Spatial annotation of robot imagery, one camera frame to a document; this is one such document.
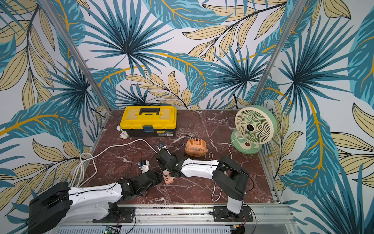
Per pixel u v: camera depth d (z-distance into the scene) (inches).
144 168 30.0
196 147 33.2
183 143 39.6
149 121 36.1
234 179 18.8
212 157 36.5
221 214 28.9
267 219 28.8
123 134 39.5
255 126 31.5
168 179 32.4
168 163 25.5
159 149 29.3
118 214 25.7
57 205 16.4
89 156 37.7
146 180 24.8
